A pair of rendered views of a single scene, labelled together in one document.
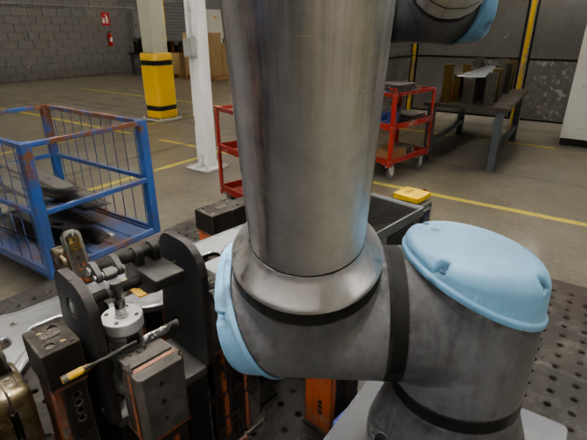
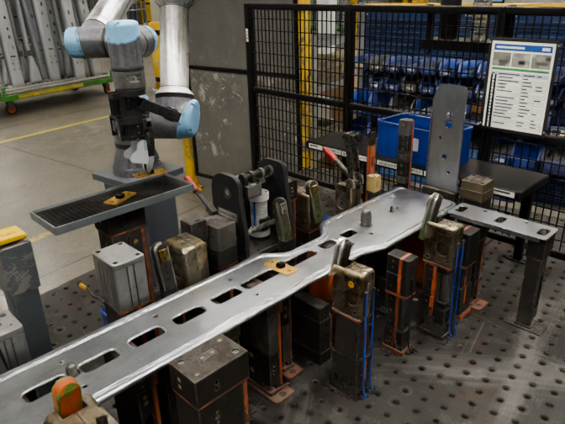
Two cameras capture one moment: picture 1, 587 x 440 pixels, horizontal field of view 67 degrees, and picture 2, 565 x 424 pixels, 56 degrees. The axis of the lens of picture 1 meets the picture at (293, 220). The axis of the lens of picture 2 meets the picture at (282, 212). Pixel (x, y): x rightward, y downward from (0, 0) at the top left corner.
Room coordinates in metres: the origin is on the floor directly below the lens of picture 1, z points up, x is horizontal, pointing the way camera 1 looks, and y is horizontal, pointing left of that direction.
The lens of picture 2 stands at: (1.93, 0.38, 1.64)
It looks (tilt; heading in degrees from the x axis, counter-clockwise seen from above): 23 degrees down; 182
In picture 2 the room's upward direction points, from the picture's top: 2 degrees counter-clockwise
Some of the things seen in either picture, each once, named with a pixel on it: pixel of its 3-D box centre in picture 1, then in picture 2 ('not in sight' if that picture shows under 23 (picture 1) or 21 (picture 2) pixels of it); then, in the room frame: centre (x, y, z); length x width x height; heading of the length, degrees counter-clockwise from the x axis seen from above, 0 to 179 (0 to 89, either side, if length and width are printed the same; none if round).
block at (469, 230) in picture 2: not in sight; (456, 270); (0.52, 0.83, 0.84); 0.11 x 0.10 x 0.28; 47
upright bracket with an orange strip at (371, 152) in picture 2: not in sight; (368, 204); (0.26, 0.60, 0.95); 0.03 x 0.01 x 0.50; 137
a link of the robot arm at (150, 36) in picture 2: not in sight; (132, 42); (0.54, -0.05, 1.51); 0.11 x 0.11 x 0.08; 87
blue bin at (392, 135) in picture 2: not in sight; (422, 140); (0.01, 0.81, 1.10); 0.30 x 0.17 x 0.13; 41
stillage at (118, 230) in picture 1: (51, 189); not in sight; (2.88, 1.66, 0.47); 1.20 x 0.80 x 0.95; 56
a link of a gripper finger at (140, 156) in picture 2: not in sight; (140, 157); (0.66, -0.02, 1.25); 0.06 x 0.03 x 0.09; 126
